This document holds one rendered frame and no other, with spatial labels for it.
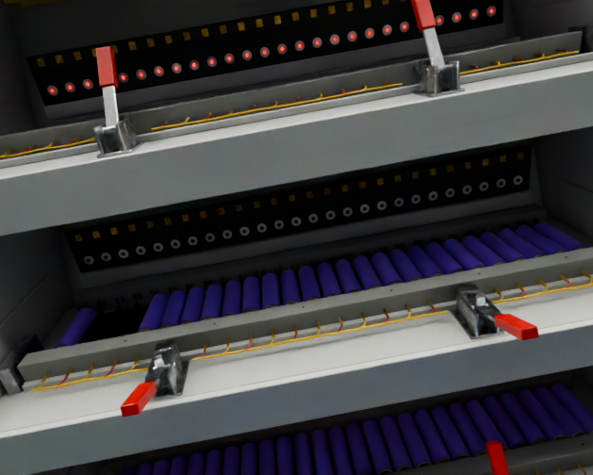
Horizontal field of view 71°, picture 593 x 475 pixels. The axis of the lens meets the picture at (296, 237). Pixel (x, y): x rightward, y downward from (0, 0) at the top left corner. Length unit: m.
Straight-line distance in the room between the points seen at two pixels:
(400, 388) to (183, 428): 0.18
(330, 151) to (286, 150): 0.04
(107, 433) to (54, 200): 0.19
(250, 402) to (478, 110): 0.30
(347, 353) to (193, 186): 0.19
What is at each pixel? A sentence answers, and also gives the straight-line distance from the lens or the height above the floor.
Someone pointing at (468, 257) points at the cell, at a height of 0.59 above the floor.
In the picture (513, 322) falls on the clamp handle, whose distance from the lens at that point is 0.33.
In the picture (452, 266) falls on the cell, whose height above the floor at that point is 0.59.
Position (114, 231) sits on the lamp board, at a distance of 0.51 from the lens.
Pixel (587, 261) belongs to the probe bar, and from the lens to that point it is 0.46.
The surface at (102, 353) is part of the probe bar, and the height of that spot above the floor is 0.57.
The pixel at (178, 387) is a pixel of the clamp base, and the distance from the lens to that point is 0.37.
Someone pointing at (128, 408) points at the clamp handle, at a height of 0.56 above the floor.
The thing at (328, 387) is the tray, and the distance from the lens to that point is 0.36.
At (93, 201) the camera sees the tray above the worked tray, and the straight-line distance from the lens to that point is 0.37.
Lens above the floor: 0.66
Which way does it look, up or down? 3 degrees down
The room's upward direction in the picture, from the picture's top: 11 degrees counter-clockwise
